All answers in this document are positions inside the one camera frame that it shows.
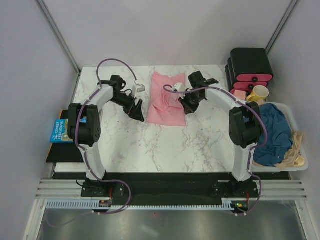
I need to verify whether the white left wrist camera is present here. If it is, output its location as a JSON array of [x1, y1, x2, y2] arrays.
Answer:
[[132, 80, 146, 97]]

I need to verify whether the pink t shirt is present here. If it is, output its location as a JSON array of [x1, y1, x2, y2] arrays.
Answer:
[[146, 71, 186, 127]]

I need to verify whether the blue treehouse book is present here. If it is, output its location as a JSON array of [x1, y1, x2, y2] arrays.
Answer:
[[50, 119, 73, 143]]

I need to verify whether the beige t shirt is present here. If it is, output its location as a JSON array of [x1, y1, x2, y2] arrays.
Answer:
[[275, 130, 306, 170]]

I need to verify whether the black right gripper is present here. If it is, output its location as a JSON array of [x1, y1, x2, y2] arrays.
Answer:
[[178, 91, 204, 115]]

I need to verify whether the aluminium frame post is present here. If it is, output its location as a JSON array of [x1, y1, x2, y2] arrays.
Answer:
[[265, 0, 300, 55], [35, 0, 81, 76]]

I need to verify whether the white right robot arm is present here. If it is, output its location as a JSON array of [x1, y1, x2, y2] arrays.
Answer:
[[179, 71, 264, 197]]

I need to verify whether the white slotted cable duct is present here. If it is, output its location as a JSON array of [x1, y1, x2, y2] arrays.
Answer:
[[45, 199, 235, 211]]

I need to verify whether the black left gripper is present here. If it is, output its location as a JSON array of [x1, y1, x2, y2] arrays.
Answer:
[[109, 92, 144, 123]]

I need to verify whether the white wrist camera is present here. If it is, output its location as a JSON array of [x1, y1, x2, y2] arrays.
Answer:
[[172, 83, 186, 94], [132, 80, 146, 97]]

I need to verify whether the pink cube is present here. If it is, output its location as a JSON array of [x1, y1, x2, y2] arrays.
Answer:
[[233, 89, 247, 101]]

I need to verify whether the left aluminium frame post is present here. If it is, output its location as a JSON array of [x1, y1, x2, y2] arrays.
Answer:
[[35, 0, 81, 76]]

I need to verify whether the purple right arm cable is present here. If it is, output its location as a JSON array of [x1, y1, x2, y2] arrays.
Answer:
[[163, 84, 270, 217]]

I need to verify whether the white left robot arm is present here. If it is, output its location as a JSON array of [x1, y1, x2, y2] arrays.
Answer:
[[67, 75, 145, 197]]

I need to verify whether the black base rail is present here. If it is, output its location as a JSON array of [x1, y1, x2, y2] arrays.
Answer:
[[81, 172, 259, 206]]

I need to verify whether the blue t shirt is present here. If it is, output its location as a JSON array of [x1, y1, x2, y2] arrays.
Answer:
[[253, 103, 293, 167]]

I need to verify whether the white plastic basket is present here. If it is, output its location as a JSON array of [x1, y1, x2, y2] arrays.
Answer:
[[253, 102, 308, 172]]

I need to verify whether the yellow mug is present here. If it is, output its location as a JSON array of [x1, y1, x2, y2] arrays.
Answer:
[[246, 85, 270, 102]]

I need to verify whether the right aluminium frame post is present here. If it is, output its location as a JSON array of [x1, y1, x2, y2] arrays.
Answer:
[[265, 0, 300, 55]]

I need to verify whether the black orange notebook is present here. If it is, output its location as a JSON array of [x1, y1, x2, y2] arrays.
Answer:
[[46, 109, 83, 163]]

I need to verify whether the black pink drawer unit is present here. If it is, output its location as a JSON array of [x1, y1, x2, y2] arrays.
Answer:
[[225, 47, 274, 95]]

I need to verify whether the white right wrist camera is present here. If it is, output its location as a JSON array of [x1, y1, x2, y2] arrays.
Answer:
[[172, 83, 186, 94]]

